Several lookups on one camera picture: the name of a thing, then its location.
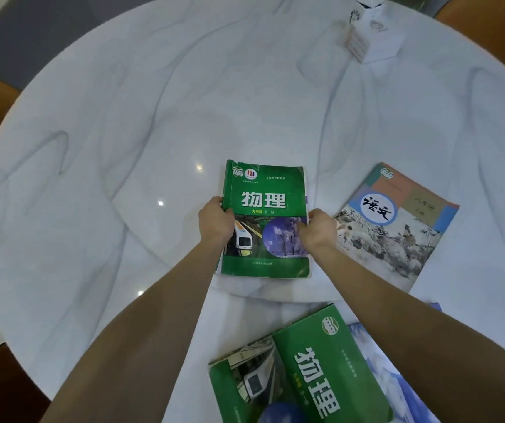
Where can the person's left hand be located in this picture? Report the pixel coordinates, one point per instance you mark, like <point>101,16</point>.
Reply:
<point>213,222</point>

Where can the person's right hand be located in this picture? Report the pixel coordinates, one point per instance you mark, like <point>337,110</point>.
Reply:
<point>320,233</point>

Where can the person's left thumb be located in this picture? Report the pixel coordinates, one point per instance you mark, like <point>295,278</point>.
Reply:
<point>228,215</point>

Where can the person's right thumb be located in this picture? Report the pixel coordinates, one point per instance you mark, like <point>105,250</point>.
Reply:
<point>303,231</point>

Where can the worn green textbook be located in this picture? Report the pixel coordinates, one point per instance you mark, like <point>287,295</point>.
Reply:
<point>265,193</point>

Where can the person's left forearm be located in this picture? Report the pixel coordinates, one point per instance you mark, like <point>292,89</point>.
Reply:
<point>142,339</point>

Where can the person's right forearm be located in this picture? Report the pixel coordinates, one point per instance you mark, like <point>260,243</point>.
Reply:
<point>415,343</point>

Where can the textbook with painted landscape cover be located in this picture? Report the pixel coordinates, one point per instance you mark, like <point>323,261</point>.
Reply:
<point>395,229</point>

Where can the glossy green textbook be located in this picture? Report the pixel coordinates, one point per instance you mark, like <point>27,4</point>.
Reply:
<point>318,374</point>

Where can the blue mountain cover book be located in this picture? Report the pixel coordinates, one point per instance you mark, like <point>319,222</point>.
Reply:
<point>389,383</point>

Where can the white tissue box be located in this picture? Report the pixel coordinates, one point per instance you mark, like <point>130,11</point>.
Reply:
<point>373,32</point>

